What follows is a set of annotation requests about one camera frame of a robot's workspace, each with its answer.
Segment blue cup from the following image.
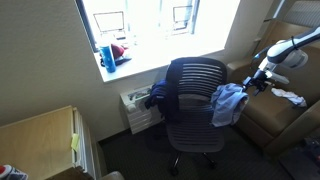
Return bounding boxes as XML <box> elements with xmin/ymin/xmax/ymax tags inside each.
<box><xmin>98</xmin><ymin>41</ymin><xmax>117</xmax><ymax>74</ymax></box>

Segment white wall heater unit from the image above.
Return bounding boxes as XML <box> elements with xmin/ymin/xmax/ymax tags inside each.
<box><xmin>119</xmin><ymin>84</ymin><xmax>165</xmax><ymax>135</ymax></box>

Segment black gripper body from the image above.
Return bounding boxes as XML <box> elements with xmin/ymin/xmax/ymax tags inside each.
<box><xmin>249</xmin><ymin>69</ymin><xmax>272</xmax><ymax>92</ymax></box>

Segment window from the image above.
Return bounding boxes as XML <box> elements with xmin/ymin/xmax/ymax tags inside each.
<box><xmin>74</xmin><ymin>0</ymin><xmax>242</xmax><ymax>84</ymax></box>

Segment light blue shirt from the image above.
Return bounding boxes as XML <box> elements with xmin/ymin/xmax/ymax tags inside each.
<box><xmin>210</xmin><ymin>83</ymin><xmax>250</xmax><ymax>128</ymax></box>

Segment navy blue jacket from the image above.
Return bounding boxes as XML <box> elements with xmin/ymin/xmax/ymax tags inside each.
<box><xmin>144</xmin><ymin>57</ymin><xmax>228</xmax><ymax>123</ymax></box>

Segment yellow sticky note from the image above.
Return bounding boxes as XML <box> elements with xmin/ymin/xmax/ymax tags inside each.
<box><xmin>70</xmin><ymin>132</ymin><xmax>81</xmax><ymax>152</ymax></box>

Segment light wooden desk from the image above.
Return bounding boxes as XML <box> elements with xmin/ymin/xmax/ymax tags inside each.
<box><xmin>0</xmin><ymin>105</ymin><xmax>102</xmax><ymax>180</ymax></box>

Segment tan leather sofa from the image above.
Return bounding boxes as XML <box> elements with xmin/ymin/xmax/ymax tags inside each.
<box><xmin>226</xmin><ymin>18</ymin><xmax>320</xmax><ymax>158</ymax></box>

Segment white crumpled cloth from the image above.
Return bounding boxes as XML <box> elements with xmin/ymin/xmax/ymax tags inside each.
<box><xmin>270</xmin><ymin>87</ymin><xmax>308</xmax><ymax>109</ymax></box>

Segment red and white object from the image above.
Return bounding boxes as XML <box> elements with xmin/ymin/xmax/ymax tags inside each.
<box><xmin>0</xmin><ymin>164</ymin><xmax>30</xmax><ymax>180</ymax></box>

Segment red rounded object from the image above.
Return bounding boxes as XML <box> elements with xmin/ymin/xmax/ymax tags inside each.
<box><xmin>110</xmin><ymin>43</ymin><xmax>126</xmax><ymax>61</ymax></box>

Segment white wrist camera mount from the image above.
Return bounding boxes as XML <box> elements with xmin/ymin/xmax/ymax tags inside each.
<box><xmin>266</xmin><ymin>71</ymin><xmax>290</xmax><ymax>85</ymax></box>

